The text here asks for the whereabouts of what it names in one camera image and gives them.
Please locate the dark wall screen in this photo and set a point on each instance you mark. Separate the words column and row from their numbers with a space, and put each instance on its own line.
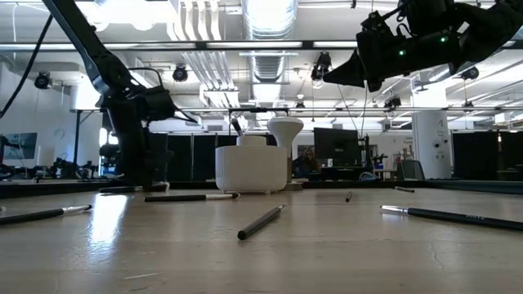
column 22, row 146

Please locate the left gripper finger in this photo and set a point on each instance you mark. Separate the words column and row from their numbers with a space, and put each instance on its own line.
column 127, row 163
column 139, row 163

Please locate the black computer monitor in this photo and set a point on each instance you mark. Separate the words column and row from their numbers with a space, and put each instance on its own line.
column 336, row 147

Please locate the silver ceiling air duct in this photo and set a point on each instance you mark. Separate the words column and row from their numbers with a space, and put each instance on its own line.
column 269, row 20

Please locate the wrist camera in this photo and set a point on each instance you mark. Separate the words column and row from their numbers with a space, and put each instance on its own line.
column 159, row 104
column 425, row 16

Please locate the grey office chair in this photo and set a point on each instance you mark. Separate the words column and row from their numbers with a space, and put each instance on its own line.
column 410, row 169

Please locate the distant black metal frame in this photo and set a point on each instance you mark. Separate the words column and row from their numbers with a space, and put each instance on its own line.
column 265, row 110

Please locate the white round pillar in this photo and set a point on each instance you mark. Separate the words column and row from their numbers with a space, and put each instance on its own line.
column 431, row 143

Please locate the person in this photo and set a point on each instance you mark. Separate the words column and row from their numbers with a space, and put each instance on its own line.
column 307, row 161

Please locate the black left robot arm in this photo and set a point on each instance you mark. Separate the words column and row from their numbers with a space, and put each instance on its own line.
column 88, row 45

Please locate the distant cluttered workbench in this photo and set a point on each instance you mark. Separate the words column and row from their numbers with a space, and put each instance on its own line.
column 65, row 170

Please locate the long linear ceiling light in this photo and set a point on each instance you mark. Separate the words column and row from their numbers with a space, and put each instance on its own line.
column 253, row 44

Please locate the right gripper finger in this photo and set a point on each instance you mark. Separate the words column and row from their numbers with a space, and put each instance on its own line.
column 351, row 79
column 347, row 67

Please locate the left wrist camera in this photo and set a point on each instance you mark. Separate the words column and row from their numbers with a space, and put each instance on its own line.
column 159, row 104

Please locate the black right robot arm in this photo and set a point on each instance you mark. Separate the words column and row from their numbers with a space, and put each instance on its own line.
column 486, row 30

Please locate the round cream divided organizer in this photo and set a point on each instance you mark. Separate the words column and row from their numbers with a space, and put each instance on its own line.
column 251, row 167

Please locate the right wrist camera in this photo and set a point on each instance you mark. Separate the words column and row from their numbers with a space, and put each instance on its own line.
column 425, row 16

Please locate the black partition panel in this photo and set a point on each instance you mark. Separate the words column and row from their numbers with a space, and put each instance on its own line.
column 179, row 157
column 157, row 159
column 512, row 155
column 204, row 157
column 474, row 155

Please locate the black ceiling spotlight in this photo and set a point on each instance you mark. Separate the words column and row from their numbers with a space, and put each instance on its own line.
column 300, row 104
column 321, row 65
column 43, row 80
column 180, row 73
column 392, row 102
column 470, row 73

